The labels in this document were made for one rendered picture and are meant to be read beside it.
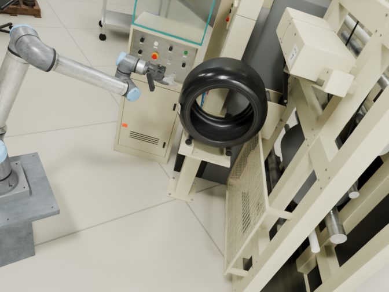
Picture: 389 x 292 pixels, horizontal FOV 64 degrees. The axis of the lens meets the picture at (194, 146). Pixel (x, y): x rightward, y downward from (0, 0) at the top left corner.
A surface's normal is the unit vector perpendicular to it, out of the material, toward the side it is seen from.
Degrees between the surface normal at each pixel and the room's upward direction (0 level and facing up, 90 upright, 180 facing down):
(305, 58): 90
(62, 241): 0
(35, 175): 0
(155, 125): 90
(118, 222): 0
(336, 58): 90
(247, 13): 90
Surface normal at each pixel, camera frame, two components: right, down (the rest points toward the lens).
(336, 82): -0.01, 0.35
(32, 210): 0.26, -0.74
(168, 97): -0.11, 0.61
